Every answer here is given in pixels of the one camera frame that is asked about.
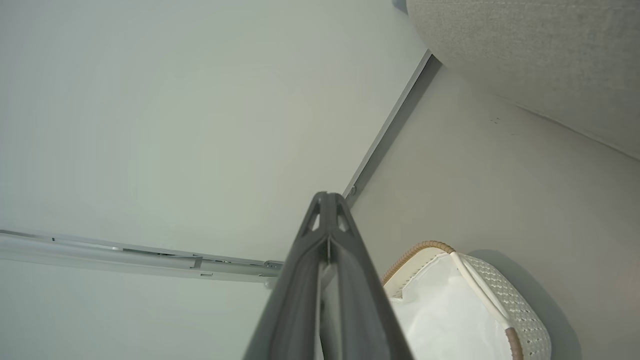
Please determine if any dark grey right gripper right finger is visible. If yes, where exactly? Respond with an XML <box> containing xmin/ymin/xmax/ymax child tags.
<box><xmin>319</xmin><ymin>192</ymin><xmax>415</xmax><ymax>360</ymax></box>

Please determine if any grey wall base rail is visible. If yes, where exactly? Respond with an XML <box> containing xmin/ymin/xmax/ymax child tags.
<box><xmin>342</xmin><ymin>49</ymin><xmax>444</xmax><ymax>209</ymax></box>

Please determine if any white fabric basket liner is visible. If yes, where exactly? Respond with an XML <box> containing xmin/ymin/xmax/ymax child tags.
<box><xmin>387</xmin><ymin>251</ymin><xmax>514</xmax><ymax>360</ymax></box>

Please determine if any grey metal frame leg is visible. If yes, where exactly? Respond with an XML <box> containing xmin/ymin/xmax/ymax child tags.
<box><xmin>0</xmin><ymin>229</ymin><xmax>285</xmax><ymax>288</ymax></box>

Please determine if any grey fabric sofa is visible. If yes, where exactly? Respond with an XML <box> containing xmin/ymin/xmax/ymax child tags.
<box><xmin>405</xmin><ymin>0</ymin><xmax>640</xmax><ymax>162</ymax></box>

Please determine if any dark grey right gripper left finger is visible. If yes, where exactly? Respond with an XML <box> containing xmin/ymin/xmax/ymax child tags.
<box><xmin>243</xmin><ymin>192</ymin><xmax>331</xmax><ymax>360</ymax></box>

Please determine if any white woven laundry basket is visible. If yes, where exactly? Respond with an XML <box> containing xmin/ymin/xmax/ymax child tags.
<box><xmin>381</xmin><ymin>240</ymin><xmax>553</xmax><ymax>360</ymax></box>

